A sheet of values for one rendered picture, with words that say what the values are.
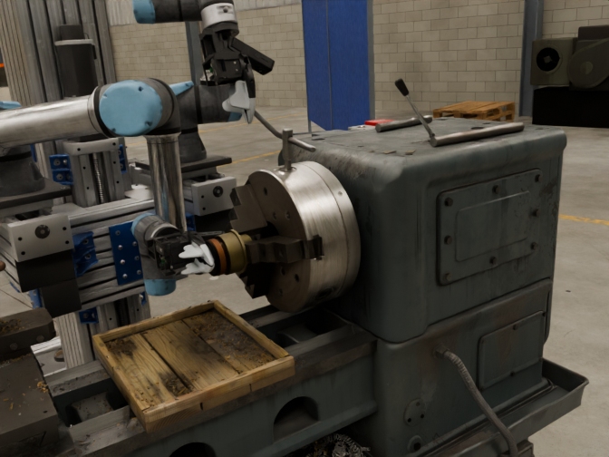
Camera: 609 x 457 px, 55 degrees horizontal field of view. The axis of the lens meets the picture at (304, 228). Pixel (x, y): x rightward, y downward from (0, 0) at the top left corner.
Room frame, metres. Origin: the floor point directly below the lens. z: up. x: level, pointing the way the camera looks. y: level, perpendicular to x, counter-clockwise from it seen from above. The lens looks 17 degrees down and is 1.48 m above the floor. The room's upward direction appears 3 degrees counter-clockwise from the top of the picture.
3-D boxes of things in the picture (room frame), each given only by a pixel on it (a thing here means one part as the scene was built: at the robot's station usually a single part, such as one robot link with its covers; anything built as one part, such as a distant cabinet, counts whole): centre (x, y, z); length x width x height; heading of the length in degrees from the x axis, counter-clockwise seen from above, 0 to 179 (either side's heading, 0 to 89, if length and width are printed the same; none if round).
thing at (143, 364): (1.08, 0.26, 0.89); 0.36 x 0.30 x 0.04; 32
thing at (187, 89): (1.82, 0.36, 1.33); 0.13 x 0.12 x 0.14; 98
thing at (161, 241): (1.19, 0.28, 1.08); 0.12 x 0.09 x 0.08; 32
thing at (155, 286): (1.35, 0.36, 0.98); 0.11 x 0.08 x 0.11; 173
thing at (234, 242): (1.14, 0.16, 1.08); 0.09 x 0.09 x 0.09; 32
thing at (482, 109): (9.08, -2.72, 0.22); 1.25 x 0.86 x 0.44; 140
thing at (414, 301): (1.45, -0.30, 1.06); 0.59 x 0.48 x 0.39; 122
